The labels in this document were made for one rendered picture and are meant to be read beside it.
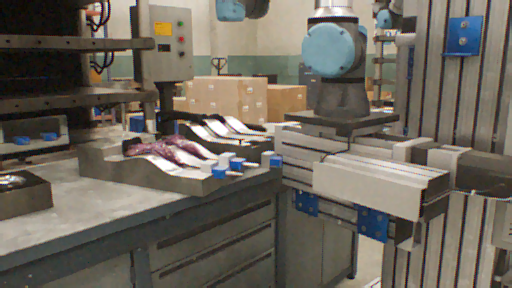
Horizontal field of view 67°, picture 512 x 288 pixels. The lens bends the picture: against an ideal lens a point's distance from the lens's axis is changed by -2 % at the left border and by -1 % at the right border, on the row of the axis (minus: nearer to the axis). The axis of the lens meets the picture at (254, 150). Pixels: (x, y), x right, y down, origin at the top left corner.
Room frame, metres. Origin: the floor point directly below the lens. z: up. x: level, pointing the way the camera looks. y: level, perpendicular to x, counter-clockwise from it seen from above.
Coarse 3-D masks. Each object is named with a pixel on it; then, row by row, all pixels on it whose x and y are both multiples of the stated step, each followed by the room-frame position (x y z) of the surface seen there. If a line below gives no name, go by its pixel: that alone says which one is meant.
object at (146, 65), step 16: (144, 0) 1.93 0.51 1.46; (80, 16) 2.39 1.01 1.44; (144, 16) 1.93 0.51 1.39; (80, 32) 2.39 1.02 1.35; (144, 32) 1.93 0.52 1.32; (80, 64) 2.39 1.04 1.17; (144, 64) 1.93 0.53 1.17; (144, 80) 1.93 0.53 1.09; (144, 112) 1.93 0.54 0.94; (144, 128) 1.94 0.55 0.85
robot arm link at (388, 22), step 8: (392, 0) 1.59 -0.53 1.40; (400, 0) 1.55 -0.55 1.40; (392, 8) 1.59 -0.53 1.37; (400, 8) 1.57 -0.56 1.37; (384, 16) 1.60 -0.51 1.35; (392, 16) 1.60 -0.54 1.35; (400, 16) 1.59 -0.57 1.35; (384, 24) 1.60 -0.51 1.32; (392, 24) 1.61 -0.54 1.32; (400, 24) 1.62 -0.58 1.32
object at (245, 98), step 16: (208, 80) 5.81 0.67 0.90; (224, 80) 5.58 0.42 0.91; (240, 80) 5.41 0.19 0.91; (256, 80) 5.64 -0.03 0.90; (192, 96) 6.07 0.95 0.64; (208, 96) 5.81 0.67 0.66; (224, 96) 5.58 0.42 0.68; (240, 96) 5.41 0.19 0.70; (256, 96) 5.64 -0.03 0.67; (192, 112) 6.08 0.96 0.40; (208, 112) 5.82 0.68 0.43; (224, 112) 5.59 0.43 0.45; (240, 112) 5.41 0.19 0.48; (256, 112) 5.64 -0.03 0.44
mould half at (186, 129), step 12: (204, 120) 1.65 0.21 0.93; (216, 120) 1.67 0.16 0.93; (228, 120) 1.70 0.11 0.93; (180, 132) 1.59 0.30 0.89; (192, 132) 1.54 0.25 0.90; (204, 132) 1.55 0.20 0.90; (228, 132) 1.61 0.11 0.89; (252, 132) 1.64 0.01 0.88; (264, 132) 1.62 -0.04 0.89; (204, 144) 1.49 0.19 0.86; (216, 144) 1.44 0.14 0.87; (228, 144) 1.40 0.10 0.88; (264, 144) 1.43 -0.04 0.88; (240, 156) 1.36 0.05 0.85; (252, 156) 1.38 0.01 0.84
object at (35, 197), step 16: (0, 176) 1.06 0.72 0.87; (16, 176) 1.06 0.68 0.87; (32, 176) 1.05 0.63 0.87; (0, 192) 0.92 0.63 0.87; (16, 192) 0.94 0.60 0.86; (32, 192) 0.96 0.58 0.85; (48, 192) 0.99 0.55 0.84; (0, 208) 0.91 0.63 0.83; (16, 208) 0.93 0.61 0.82; (32, 208) 0.96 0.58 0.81
